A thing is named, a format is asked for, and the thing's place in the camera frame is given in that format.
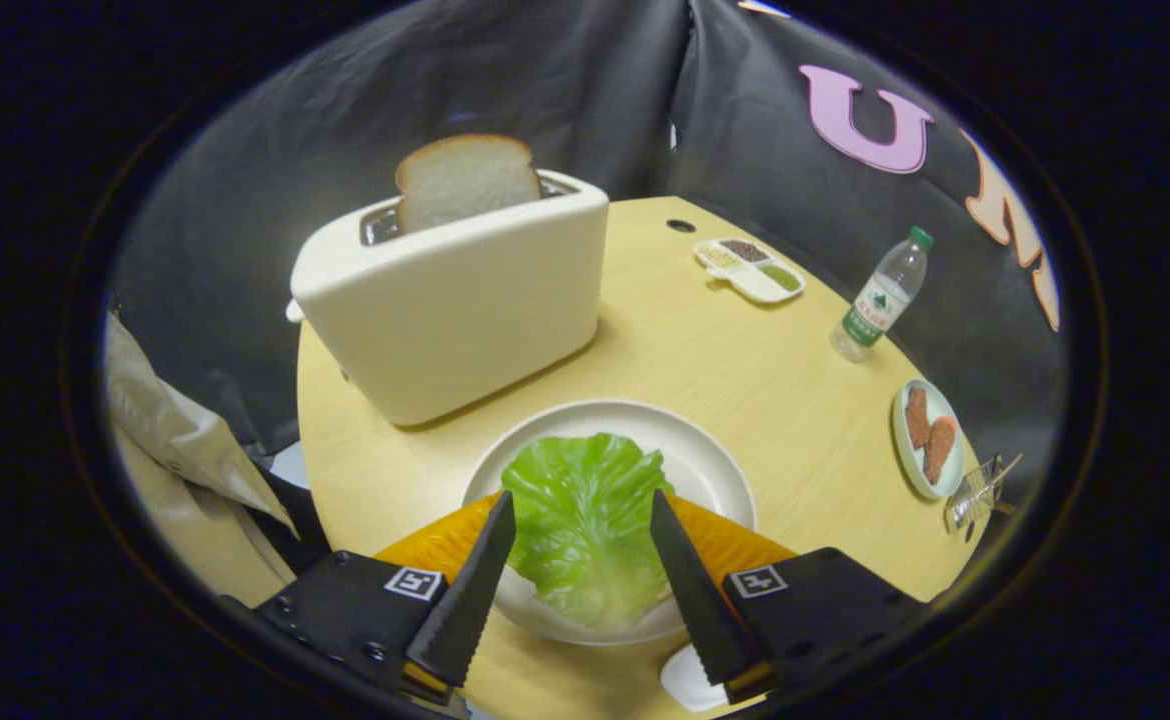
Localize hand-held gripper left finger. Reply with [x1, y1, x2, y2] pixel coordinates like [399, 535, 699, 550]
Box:
[220, 490, 518, 706]

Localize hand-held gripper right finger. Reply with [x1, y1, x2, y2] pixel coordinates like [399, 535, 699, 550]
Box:
[650, 488, 931, 704]

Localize green lettuce leaf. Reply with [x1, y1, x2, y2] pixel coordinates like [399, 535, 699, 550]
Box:
[501, 432, 676, 631]

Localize plain bread slice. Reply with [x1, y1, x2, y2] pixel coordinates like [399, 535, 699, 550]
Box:
[394, 134, 544, 236]

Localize small white bowl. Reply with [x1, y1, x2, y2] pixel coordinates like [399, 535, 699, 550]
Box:
[659, 643, 736, 713]

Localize beige round plate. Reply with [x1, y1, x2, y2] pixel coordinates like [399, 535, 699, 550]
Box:
[461, 399, 758, 647]

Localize white toaster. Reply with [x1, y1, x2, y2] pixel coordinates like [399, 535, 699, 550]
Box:
[285, 168, 611, 428]

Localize pale green oval plate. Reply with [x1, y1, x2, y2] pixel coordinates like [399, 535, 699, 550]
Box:
[891, 377, 966, 501]

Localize brown meat piece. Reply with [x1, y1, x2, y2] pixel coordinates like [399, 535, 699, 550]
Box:
[904, 386, 932, 451]
[922, 415, 959, 487]

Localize white divided seasoning tray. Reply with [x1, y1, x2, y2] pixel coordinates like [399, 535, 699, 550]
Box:
[694, 237, 806, 305]

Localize beige jacket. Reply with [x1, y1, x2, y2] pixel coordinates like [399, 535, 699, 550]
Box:
[103, 310, 301, 606]

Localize clear water bottle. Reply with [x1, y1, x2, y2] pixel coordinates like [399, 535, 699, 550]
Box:
[830, 226, 935, 363]

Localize black backdrop cloth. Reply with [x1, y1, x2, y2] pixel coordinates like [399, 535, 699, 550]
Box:
[105, 0, 1071, 471]

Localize wire mesh basket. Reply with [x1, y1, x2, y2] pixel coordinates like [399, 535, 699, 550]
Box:
[945, 452, 1024, 533]

